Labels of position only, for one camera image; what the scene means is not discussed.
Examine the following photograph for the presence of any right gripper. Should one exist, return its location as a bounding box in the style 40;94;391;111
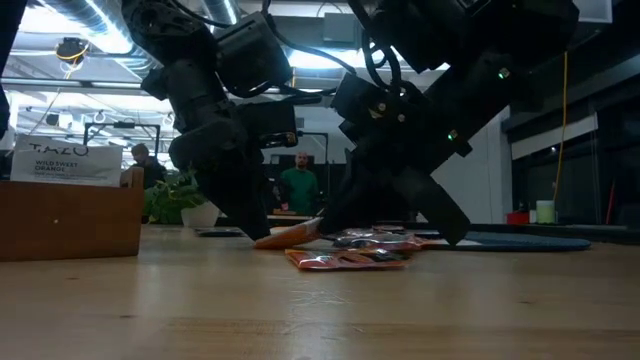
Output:
319;73;475;246

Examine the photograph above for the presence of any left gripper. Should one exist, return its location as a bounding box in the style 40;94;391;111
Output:
168;101;301;241

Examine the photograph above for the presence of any white orange Tazo tea packet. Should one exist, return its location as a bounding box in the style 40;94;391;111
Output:
9;133;124;188
253;217;326;250

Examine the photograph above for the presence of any wooden tea organiser box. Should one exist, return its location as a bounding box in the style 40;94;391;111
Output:
0;167;146;263

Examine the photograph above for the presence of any dark green tea packet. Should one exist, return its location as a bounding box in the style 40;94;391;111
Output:
193;227;247;238

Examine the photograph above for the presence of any green potted plant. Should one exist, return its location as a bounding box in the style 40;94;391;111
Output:
143;168;222;229

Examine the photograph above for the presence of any wooden background table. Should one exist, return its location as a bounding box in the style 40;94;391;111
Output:
267;213;316;224

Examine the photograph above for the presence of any person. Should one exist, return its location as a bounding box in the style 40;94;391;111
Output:
278;152;321;216
119;143;169;191

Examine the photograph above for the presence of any dark round woven mat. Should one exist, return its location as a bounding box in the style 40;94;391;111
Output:
419;230;593;253

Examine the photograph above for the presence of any pale green cup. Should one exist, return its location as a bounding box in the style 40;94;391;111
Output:
535;199;556;225

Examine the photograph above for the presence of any grey ceiling box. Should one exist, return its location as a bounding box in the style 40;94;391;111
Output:
322;12;362;45

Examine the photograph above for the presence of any long ceiling light bar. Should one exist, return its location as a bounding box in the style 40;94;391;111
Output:
0;77;331;97

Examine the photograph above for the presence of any black camera stand frame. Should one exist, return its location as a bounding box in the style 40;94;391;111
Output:
82;122;162;167

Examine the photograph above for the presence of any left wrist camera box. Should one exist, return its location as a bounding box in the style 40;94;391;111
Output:
214;12;295;99

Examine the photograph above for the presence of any yellow hanging cable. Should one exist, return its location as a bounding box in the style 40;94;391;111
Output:
552;49;570;201

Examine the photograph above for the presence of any yellow ceiling cable reel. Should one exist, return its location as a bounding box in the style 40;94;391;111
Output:
54;36;91;66

